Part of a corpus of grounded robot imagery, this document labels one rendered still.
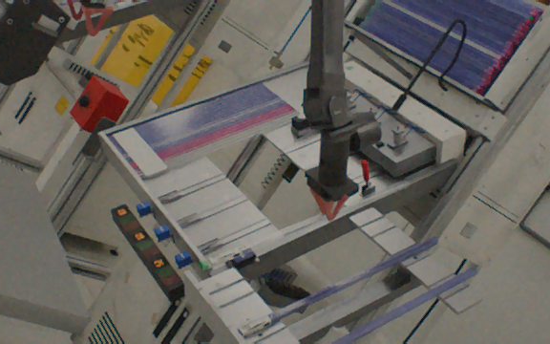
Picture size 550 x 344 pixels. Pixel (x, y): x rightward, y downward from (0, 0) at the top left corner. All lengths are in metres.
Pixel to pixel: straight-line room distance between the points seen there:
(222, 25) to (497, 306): 1.72
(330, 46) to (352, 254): 2.56
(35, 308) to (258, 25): 2.02
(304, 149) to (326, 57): 0.63
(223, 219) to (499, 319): 1.88
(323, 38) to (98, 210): 2.02
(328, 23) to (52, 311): 0.72
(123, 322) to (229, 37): 1.34
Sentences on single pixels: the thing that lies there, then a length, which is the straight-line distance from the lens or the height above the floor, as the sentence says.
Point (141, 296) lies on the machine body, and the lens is 2.26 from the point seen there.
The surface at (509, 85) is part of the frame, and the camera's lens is 1.87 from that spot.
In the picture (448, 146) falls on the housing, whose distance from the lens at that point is 1.87.
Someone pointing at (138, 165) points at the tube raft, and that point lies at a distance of 1.94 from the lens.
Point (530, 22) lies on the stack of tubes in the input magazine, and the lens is 1.93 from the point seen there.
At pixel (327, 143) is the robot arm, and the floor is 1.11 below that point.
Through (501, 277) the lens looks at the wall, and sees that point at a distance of 3.39.
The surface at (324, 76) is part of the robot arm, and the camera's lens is 1.33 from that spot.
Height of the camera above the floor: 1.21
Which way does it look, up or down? 5 degrees down
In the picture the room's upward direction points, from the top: 34 degrees clockwise
